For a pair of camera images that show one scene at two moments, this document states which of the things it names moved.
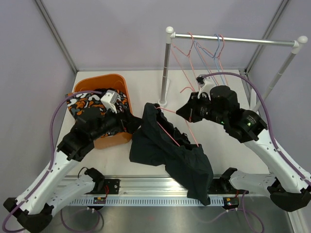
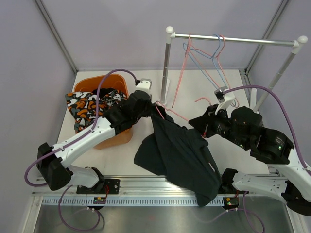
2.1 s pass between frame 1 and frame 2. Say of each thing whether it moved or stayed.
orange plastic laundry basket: stayed
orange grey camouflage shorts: stayed
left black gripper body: moved
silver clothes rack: stayed
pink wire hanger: moved
